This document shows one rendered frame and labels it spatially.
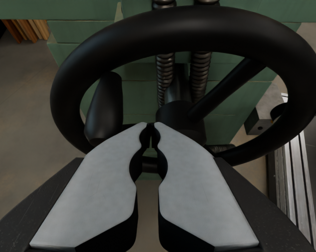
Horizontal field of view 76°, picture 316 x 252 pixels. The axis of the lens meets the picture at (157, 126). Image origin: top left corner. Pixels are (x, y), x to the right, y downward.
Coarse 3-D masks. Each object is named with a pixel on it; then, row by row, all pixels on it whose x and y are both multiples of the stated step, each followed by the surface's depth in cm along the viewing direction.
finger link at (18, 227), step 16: (80, 160) 9; (64, 176) 8; (32, 192) 7; (48, 192) 7; (16, 208) 6; (32, 208) 6; (48, 208) 6; (0, 224) 6; (16, 224) 6; (32, 224) 6; (0, 240) 6; (16, 240) 6
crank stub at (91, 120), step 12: (108, 72) 15; (108, 84) 14; (120, 84) 15; (96, 96) 14; (108, 96) 14; (120, 96) 15; (96, 108) 13; (108, 108) 13; (120, 108) 14; (96, 120) 13; (108, 120) 13; (120, 120) 14; (84, 132) 13; (96, 132) 12; (108, 132) 13; (96, 144) 13
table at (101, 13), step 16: (0, 0) 29; (16, 0) 29; (32, 0) 29; (48, 0) 29; (64, 0) 29; (80, 0) 29; (96, 0) 29; (112, 0) 29; (272, 0) 29; (288, 0) 29; (304, 0) 29; (0, 16) 31; (16, 16) 31; (32, 16) 31; (48, 16) 31; (64, 16) 31; (80, 16) 31; (96, 16) 31; (112, 16) 31; (272, 16) 31; (288, 16) 31; (304, 16) 31
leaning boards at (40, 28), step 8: (8, 24) 146; (16, 24) 149; (24, 24) 146; (32, 24) 151; (40, 24) 152; (16, 32) 154; (24, 32) 158; (32, 32) 155; (40, 32) 155; (48, 32) 162; (16, 40) 156; (32, 40) 156
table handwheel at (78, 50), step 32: (96, 32) 14; (128, 32) 13; (160, 32) 13; (192, 32) 12; (224, 32) 12; (256, 32) 13; (288, 32) 13; (64, 64) 16; (96, 64) 14; (256, 64) 15; (288, 64) 14; (64, 96) 17; (224, 96) 18; (288, 96) 20; (64, 128) 22; (192, 128) 21; (288, 128) 23
